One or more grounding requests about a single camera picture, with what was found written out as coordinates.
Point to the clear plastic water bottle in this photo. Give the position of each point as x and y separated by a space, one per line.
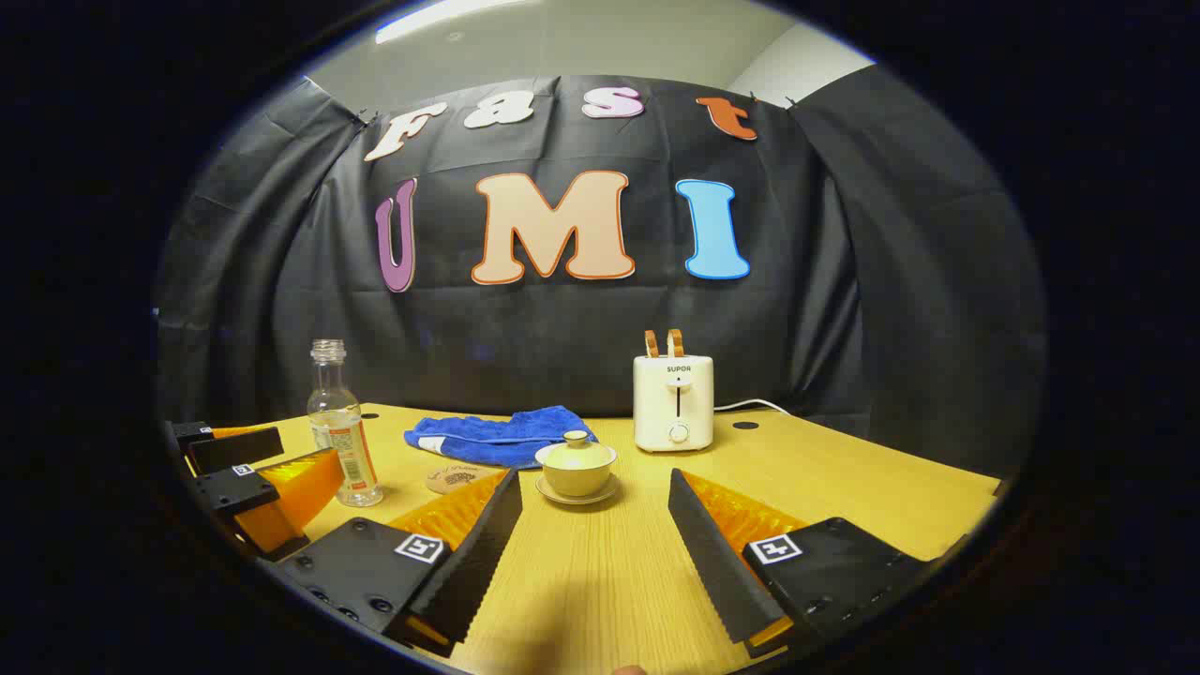
342 441

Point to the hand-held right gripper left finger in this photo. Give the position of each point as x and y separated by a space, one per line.
478 562

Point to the toast slice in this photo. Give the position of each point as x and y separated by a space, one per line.
652 344
675 343

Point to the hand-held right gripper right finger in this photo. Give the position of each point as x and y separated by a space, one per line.
712 562

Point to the cream ceramic teacup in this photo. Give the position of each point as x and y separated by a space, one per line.
577 480

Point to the cream teacup lid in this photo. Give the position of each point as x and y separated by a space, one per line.
576 454

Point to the black backdrop cloth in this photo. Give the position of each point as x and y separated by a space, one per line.
562 328

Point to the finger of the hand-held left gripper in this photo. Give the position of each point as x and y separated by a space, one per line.
234 489
234 450

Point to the cream ceramic saucer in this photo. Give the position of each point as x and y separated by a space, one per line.
577 500

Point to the white toaster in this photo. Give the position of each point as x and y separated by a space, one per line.
673 403

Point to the blue towel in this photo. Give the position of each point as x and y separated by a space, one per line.
497 436

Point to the round cork coaster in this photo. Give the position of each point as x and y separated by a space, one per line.
455 480

